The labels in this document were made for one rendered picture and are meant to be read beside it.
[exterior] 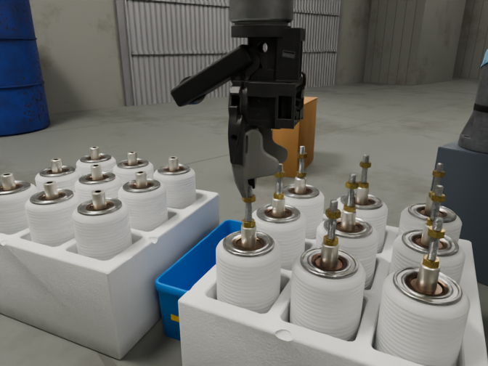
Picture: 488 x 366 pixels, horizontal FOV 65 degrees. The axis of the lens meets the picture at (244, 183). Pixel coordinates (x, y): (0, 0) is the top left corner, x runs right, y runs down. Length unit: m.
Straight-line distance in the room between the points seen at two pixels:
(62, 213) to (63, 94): 2.83
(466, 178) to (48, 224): 0.88
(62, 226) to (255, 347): 0.43
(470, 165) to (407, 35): 5.12
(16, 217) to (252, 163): 0.54
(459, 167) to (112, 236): 0.76
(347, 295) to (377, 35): 5.87
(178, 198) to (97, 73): 2.85
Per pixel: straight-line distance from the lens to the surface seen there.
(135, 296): 0.74
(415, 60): 5.98
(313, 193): 0.75
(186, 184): 0.87
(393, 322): 0.51
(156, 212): 0.79
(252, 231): 0.54
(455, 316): 0.50
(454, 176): 1.01
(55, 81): 3.55
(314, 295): 0.51
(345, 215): 0.62
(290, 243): 0.64
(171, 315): 0.76
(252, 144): 0.48
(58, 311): 0.82
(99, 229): 0.70
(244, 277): 0.54
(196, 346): 0.61
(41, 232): 0.80
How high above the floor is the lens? 0.52
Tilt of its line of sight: 20 degrees down
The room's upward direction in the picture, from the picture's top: straight up
